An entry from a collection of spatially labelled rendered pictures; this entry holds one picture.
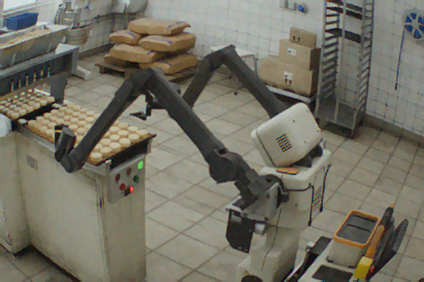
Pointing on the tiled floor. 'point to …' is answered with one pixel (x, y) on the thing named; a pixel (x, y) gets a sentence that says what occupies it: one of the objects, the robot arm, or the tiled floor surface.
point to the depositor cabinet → (10, 193)
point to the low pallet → (142, 70)
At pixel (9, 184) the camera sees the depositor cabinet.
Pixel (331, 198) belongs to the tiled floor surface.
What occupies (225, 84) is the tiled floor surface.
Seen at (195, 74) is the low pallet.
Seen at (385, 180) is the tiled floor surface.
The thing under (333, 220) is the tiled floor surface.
